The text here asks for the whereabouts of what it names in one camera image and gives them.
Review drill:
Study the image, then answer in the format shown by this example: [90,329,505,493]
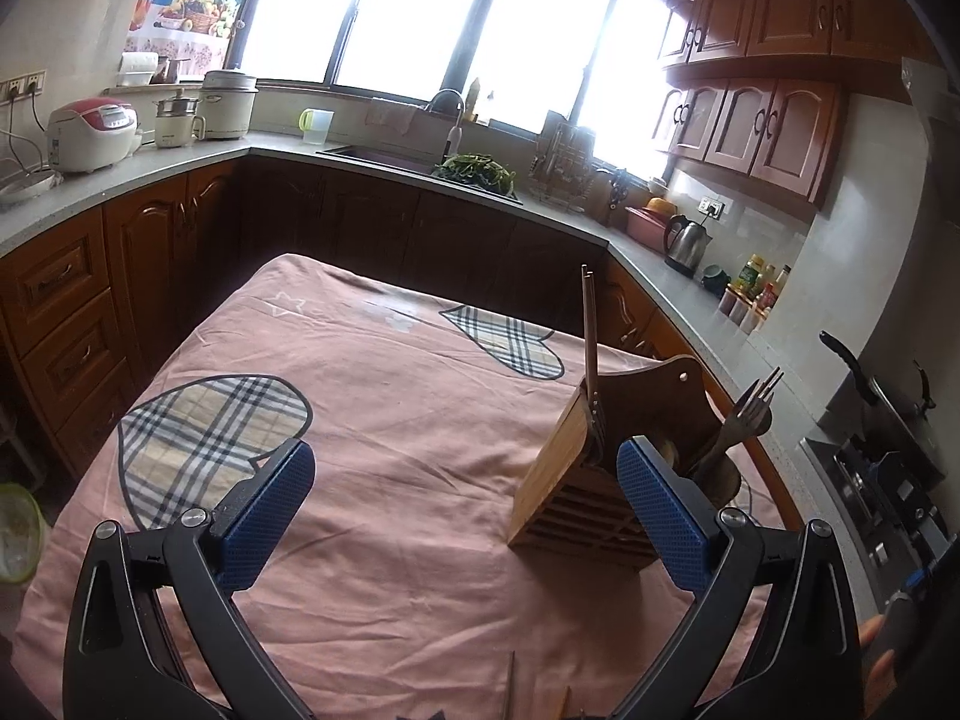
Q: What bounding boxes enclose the red white rice cooker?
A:
[46,98,139,174]

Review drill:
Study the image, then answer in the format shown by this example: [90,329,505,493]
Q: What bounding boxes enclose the wooden cabinets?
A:
[0,152,804,533]
[661,0,939,218]

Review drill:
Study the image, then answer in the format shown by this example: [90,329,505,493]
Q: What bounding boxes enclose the green vegetables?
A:
[431,154,516,197]

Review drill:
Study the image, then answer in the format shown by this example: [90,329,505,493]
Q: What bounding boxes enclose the gas stove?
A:
[799,436,957,610]

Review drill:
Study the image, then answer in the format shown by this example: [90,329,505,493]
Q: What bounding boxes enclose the dark chopstick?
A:
[581,263,599,410]

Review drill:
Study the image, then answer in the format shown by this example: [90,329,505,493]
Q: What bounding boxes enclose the spice jar set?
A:
[718,254,793,335]

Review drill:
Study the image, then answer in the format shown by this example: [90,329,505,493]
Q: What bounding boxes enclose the stainless electric kettle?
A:
[664,215,713,278]

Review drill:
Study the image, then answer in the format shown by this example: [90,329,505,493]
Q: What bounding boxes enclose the pink basin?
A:
[626,206,670,254]

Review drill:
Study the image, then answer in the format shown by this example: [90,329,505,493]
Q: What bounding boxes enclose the long brown chopstick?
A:
[500,650,516,720]

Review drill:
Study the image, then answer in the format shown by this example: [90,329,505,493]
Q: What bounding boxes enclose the pink tablecloth with hearts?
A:
[10,252,775,720]

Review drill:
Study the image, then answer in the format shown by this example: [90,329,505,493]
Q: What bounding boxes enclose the lower wooden cabinets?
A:
[0,152,804,533]

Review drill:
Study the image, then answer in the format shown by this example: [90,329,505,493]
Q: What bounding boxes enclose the white cooker pot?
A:
[197,70,257,140]

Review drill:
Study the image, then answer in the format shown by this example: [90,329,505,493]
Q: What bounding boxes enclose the right hand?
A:
[859,614,896,718]

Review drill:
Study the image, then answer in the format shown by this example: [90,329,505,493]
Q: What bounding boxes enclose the kitchen faucet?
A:
[423,88,466,161]

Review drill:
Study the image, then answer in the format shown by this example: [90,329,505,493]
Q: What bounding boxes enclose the wall power socket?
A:
[0,70,46,106]

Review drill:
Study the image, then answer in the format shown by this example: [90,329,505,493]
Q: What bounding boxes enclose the upper wooden cabinets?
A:
[661,0,939,218]

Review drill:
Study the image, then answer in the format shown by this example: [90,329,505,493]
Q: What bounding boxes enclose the dish drying rack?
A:
[530,110,596,213]

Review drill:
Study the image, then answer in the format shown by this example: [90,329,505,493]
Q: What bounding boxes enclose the wooden utensil holder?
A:
[508,355,721,569]

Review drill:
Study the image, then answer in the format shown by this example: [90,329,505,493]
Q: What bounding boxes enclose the range hood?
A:
[898,55,960,189]

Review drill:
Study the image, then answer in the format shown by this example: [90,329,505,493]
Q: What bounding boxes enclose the tropical fruit poster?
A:
[125,0,242,82]

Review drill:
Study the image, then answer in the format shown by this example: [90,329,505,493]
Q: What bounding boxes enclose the green white jug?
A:
[298,107,334,145]

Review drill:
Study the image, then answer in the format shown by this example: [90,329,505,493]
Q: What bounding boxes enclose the black wok pan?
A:
[818,330,940,475]

